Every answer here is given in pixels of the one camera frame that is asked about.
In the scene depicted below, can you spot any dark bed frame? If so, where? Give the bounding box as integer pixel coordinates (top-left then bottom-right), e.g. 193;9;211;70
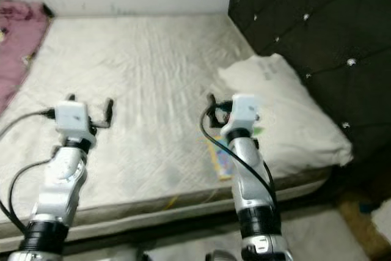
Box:
0;182;343;255

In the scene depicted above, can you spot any white pillow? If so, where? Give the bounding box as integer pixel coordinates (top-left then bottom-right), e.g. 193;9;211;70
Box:
217;53;355;170

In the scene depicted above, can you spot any yellow framed puzzle board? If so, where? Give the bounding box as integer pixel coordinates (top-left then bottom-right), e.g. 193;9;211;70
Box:
205;136;234;181

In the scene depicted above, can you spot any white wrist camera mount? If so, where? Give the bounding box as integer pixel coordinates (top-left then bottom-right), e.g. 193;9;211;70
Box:
222;94;261;141
54;101;97;150

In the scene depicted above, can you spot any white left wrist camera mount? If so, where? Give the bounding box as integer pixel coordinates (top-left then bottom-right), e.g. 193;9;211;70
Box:
54;101;97;150

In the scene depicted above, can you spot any grey robot left leg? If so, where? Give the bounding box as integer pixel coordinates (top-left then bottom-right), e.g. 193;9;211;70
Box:
110;250;144;261

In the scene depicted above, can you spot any white object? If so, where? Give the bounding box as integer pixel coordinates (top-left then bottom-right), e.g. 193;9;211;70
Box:
371;199;391;232

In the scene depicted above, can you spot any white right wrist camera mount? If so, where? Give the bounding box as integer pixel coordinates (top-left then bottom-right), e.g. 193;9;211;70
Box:
222;94;261;141

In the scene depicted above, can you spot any purple cartoon print blanket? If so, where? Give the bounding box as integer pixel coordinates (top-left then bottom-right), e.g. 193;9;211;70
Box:
0;0;52;115

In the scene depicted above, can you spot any grey robot leg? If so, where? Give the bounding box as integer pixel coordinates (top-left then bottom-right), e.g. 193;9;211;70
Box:
202;250;232;261
110;250;144;261

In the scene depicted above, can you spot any brown wooden object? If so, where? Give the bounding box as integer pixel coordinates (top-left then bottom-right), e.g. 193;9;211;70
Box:
337;191;391;261

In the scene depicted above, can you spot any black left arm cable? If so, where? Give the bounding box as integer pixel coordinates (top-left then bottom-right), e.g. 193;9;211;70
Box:
0;110;57;139
8;163;49;219

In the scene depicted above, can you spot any dark tufted headboard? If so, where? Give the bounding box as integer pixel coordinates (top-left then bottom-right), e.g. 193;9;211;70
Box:
227;0;391;179

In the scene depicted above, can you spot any white quilted mattress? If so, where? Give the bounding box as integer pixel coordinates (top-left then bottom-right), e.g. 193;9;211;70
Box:
0;15;332;254

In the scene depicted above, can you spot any grey robot right leg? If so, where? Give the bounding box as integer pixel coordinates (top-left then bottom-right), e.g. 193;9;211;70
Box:
202;250;232;261

